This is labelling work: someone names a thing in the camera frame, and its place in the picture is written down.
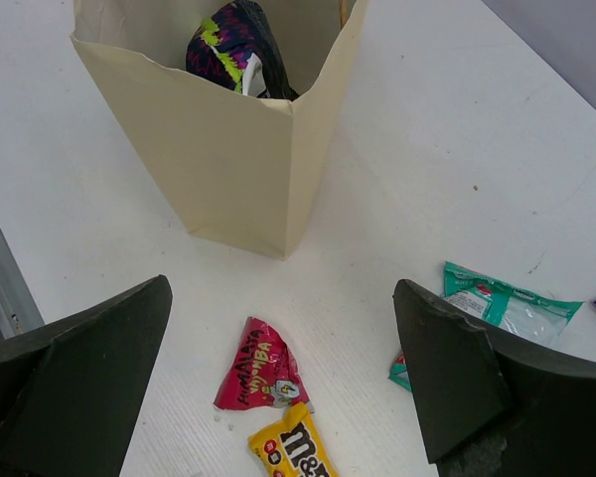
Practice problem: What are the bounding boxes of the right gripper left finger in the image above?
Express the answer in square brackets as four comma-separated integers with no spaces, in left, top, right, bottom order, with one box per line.
[0,275,173,476]

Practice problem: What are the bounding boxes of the beige paper bag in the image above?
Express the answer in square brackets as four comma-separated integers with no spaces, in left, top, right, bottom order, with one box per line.
[72,1,368,258]

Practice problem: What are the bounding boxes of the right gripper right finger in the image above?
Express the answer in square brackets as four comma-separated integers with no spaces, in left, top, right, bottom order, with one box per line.
[393,279,596,476]

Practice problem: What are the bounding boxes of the aluminium table frame rail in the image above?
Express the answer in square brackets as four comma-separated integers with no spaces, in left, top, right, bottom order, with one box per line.
[0,228,45,341]

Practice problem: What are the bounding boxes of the teal snack pack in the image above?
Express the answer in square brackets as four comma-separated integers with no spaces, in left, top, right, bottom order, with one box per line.
[387,259,585,395]

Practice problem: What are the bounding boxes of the dark blue chips bag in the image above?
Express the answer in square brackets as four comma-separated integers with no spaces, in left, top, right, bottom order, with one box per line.
[185,1,299,101]

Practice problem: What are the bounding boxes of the yellow M&M's pack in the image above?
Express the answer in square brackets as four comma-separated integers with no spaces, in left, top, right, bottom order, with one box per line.
[248,402,339,477]

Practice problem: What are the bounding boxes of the red candy wrapper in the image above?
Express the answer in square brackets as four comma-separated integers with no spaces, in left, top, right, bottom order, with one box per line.
[214,317,310,411]

